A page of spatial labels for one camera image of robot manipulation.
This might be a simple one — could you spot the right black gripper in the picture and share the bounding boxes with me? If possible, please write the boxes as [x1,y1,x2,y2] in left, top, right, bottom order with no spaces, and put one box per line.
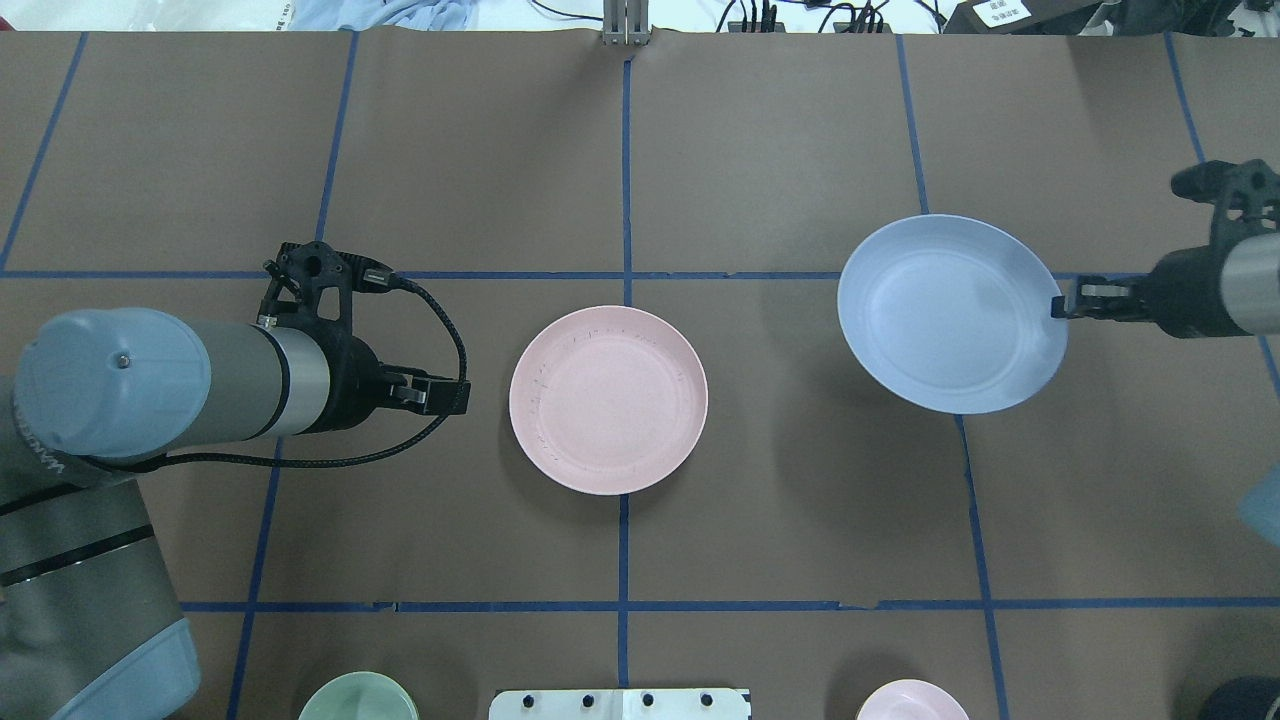
[1050,245,1233,340]

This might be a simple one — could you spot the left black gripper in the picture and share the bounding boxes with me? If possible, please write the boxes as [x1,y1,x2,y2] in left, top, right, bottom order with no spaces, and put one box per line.
[317,336,472,432]

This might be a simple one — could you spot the blue plate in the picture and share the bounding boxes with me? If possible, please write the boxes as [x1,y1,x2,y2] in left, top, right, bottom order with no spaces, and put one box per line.
[836,214,1069,415]

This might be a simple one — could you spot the pink plate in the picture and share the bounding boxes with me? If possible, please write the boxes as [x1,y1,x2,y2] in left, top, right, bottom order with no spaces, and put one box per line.
[508,305,710,496]

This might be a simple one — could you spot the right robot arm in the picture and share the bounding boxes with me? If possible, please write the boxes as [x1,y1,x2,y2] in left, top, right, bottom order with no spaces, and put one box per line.
[1050,232,1279,340]

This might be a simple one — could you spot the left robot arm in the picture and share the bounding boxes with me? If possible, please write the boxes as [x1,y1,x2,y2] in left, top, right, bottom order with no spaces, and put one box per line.
[3,307,468,719]

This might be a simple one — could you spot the light blue cup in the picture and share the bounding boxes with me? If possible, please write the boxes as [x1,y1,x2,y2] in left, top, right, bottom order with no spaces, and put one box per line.
[1236,464,1280,547]

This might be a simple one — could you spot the green bowl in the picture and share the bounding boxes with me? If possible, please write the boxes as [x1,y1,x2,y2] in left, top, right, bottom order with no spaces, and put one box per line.
[298,671,421,719]

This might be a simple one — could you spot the light blue cloth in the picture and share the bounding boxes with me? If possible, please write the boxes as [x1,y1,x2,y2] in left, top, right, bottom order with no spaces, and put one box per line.
[289,1,477,32]

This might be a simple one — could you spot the pink bowl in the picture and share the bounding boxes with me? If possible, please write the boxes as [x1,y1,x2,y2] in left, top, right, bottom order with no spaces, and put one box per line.
[855,679,969,719]

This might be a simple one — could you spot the dark blue pot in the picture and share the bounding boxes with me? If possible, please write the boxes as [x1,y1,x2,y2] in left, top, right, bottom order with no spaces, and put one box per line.
[1196,676,1279,719]

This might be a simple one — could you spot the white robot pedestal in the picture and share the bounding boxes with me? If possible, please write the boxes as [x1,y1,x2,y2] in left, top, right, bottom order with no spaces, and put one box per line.
[488,688,753,719]

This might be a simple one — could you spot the aluminium frame post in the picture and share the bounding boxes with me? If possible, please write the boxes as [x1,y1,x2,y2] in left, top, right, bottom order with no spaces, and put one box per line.
[602,0,652,46]

